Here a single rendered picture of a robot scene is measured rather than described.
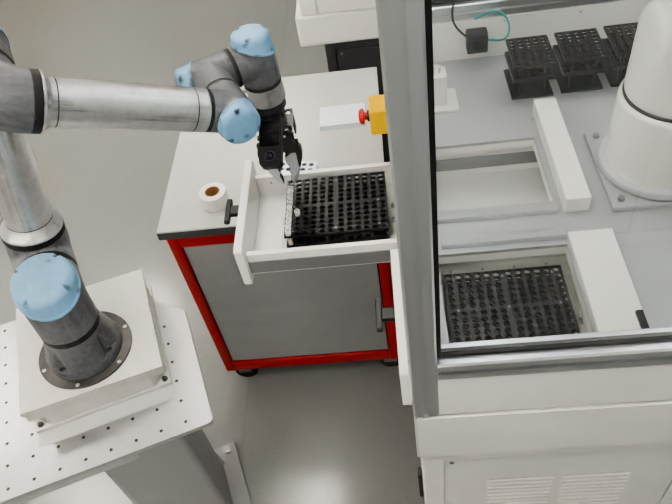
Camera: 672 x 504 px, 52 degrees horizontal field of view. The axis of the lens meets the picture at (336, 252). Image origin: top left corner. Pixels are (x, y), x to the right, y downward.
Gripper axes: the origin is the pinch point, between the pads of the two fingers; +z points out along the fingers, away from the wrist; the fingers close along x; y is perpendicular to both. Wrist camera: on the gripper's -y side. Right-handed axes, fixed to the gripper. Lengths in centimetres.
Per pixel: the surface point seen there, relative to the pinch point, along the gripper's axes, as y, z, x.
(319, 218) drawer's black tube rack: -8.9, 4.0, -6.5
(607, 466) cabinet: -58, 26, -57
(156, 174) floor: 118, 92, 84
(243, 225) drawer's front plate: -11.6, 0.8, 9.2
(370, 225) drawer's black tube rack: -12.4, 4.2, -17.4
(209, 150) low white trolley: 35.7, 17.2, 27.3
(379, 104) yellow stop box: 27.6, 3.2, -21.3
